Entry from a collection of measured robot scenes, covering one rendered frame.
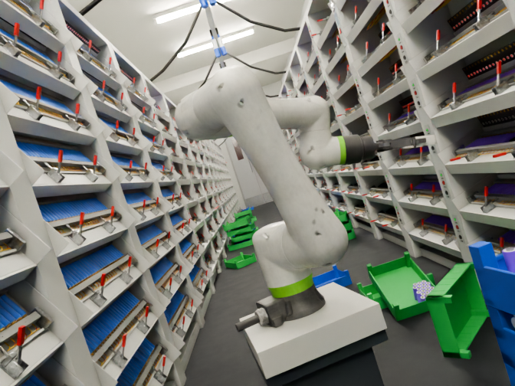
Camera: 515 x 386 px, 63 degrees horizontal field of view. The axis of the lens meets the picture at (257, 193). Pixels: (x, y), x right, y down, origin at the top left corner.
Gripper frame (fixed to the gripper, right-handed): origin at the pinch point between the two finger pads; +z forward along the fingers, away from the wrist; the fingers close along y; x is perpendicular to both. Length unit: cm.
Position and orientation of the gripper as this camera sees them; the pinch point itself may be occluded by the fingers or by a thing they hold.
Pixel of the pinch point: (421, 141)
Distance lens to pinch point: 147.2
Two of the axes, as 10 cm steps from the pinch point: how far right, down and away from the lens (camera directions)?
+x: -1.1, -9.9, -0.4
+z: 9.9, -1.1, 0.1
